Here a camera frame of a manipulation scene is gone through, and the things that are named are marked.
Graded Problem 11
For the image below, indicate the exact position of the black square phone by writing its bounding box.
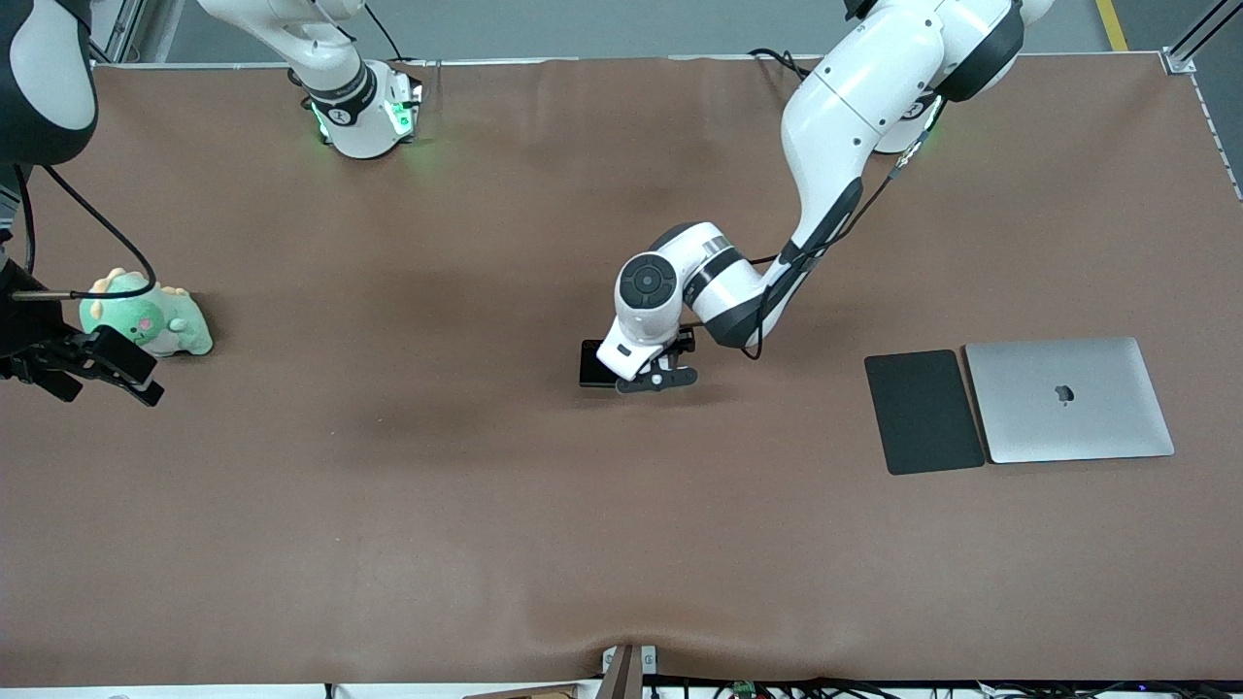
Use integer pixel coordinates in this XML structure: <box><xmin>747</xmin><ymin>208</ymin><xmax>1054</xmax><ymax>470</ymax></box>
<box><xmin>579</xmin><ymin>339</ymin><xmax>622</xmax><ymax>388</ymax></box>

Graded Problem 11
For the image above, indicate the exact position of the black mouse pad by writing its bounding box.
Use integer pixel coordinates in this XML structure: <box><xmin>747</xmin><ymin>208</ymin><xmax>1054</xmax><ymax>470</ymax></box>
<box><xmin>864</xmin><ymin>349</ymin><xmax>987</xmax><ymax>477</ymax></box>

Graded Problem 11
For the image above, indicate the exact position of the green dinosaur plush toy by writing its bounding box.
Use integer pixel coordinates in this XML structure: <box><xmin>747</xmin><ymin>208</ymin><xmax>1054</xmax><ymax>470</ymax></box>
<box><xmin>79</xmin><ymin>268</ymin><xmax>214</xmax><ymax>357</ymax></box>

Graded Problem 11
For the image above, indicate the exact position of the brown table cover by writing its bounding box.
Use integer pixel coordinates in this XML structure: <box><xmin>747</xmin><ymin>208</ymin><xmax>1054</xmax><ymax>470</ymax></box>
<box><xmin>0</xmin><ymin>53</ymin><xmax>1243</xmax><ymax>685</ymax></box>

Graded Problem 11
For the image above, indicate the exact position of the silver laptop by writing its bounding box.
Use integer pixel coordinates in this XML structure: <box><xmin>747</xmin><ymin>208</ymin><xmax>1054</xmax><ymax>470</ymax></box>
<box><xmin>964</xmin><ymin>337</ymin><xmax>1176</xmax><ymax>465</ymax></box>

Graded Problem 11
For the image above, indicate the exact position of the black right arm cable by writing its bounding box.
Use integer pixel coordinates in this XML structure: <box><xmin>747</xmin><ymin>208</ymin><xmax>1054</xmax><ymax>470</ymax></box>
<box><xmin>10</xmin><ymin>163</ymin><xmax>158</xmax><ymax>300</ymax></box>

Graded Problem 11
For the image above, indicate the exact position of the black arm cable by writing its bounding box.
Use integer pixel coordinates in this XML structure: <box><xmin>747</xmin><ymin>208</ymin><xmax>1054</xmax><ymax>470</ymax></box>
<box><xmin>743</xmin><ymin>92</ymin><xmax>948</xmax><ymax>360</ymax></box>
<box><xmin>10</xmin><ymin>163</ymin><xmax>158</xmax><ymax>300</ymax></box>

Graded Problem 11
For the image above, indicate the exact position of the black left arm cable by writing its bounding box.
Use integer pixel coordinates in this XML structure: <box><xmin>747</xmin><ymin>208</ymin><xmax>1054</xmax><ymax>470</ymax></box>
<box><xmin>743</xmin><ymin>92</ymin><xmax>948</xmax><ymax>360</ymax></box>

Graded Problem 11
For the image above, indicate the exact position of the black left base cable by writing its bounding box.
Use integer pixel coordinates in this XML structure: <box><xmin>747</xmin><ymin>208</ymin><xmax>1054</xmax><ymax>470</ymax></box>
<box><xmin>748</xmin><ymin>47</ymin><xmax>819</xmax><ymax>81</ymax></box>

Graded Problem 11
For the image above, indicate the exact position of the black base cable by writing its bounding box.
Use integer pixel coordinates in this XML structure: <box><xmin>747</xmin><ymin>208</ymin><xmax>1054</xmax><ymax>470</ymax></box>
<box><xmin>364</xmin><ymin>0</ymin><xmax>405</xmax><ymax>61</ymax></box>
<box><xmin>748</xmin><ymin>47</ymin><xmax>819</xmax><ymax>81</ymax></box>

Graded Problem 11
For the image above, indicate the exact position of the aluminium frame profile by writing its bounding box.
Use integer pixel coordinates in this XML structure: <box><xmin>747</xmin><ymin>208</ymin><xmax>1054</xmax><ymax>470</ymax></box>
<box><xmin>1162</xmin><ymin>0</ymin><xmax>1243</xmax><ymax>74</ymax></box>
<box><xmin>87</xmin><ymin>0</ymin><xmax>147</xmax><ymax>64</ymax></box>

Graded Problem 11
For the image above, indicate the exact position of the black right base cable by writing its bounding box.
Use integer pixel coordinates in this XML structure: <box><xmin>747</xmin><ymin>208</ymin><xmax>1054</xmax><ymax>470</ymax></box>
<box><xmin>364</xmin><ymin>0</ymin><xmax>405</xmax><ymax>61</ymax></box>

